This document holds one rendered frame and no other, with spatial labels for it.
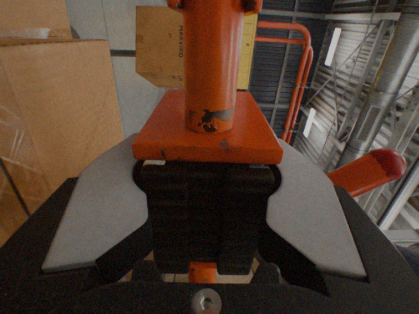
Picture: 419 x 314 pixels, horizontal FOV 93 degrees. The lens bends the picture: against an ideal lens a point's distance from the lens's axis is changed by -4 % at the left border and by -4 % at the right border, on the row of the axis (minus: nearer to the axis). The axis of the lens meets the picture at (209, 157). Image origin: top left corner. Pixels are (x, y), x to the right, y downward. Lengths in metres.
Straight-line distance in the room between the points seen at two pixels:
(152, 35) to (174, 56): 0.18
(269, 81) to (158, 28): 9.87
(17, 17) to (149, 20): 0.87
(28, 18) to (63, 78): 0.65
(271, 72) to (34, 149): 11.01
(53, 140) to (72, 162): 0.03
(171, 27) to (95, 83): 1.26
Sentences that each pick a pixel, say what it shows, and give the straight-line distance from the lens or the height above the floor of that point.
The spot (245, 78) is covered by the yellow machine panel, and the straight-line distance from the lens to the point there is 7.56.
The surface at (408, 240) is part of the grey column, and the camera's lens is 2.46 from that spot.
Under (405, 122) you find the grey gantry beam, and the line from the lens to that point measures 2.87.
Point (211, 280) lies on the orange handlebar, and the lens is 0.18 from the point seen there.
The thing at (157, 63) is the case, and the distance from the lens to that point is 1.47.
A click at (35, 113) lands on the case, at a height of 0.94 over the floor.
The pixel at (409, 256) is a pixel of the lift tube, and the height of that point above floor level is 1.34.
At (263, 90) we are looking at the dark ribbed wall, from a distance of 11.26.
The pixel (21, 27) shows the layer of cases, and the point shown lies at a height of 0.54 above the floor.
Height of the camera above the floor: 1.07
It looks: 1 degrees up
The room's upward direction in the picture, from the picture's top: 92 degrees clockwise
